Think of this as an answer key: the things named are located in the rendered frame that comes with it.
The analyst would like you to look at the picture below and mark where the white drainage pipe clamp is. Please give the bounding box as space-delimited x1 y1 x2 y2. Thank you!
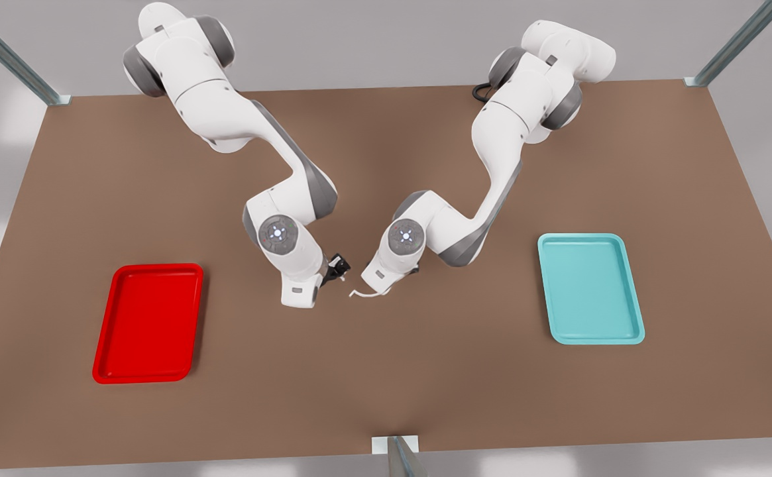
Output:
349 282 394 299

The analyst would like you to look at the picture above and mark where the teal rectangular tray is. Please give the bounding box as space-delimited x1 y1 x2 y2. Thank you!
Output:
537 233 646 346

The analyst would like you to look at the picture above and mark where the red rectangular tray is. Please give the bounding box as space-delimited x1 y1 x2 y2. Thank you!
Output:
92 263 205 384

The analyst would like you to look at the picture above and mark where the silver frame post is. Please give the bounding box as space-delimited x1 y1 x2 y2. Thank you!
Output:
0 3 72 107
683 0 772 89
371 435 427 477

